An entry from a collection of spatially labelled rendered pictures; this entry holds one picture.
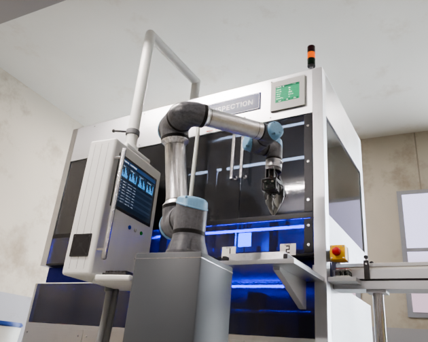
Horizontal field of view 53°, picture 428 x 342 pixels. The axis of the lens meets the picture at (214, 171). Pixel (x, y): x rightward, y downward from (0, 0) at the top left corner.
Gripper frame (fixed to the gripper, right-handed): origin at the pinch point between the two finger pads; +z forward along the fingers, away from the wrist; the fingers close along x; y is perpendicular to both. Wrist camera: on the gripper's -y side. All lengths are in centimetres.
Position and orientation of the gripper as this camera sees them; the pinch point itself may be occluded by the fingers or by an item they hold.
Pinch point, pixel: (274, 212)
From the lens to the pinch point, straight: 190.7
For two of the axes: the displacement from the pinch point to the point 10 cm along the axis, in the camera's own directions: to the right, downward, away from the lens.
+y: -4.9, -3.9, -7.8
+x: 8.7, -1.3, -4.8
